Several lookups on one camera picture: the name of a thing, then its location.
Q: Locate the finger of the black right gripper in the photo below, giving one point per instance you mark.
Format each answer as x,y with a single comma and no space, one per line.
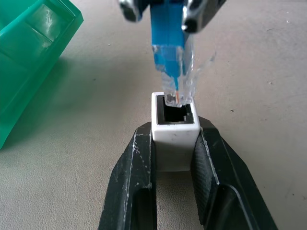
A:
199,16
132,10

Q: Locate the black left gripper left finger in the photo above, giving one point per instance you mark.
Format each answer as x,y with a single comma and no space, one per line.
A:
130,182

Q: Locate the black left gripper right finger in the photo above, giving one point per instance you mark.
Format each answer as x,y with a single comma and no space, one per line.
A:
227,182

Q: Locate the white network coupler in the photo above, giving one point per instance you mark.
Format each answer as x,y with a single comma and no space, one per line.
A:
176,136

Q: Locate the green plastic bin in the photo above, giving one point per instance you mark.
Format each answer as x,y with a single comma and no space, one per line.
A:
24,62

